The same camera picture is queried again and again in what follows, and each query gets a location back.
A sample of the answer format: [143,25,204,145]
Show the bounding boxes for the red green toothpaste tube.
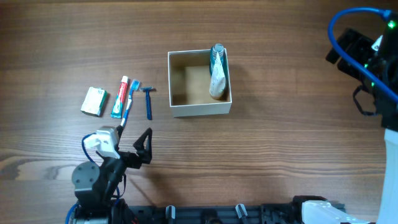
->
[111,76,129,119]

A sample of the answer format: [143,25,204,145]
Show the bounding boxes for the blue disposable razor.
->
[140,86,155,120]

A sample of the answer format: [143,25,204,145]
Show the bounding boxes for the blue white toothbrush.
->
[121,79,141,127]

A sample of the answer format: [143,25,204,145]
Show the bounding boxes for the green white soap packet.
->
[81,86,108,116]

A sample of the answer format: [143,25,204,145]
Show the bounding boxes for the white lotion tube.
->
[209,53,226,100]

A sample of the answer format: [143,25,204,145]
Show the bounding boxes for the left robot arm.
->
[65,126,152,224]

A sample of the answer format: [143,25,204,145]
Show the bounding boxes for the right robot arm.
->
[326,12,397,223]

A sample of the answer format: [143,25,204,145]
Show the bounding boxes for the white cardboard box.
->
[168,49,233,117]

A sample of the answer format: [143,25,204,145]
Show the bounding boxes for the left blue cable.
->
[81,133,97,164]

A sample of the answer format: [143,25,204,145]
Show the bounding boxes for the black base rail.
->
[130,203,298,224]

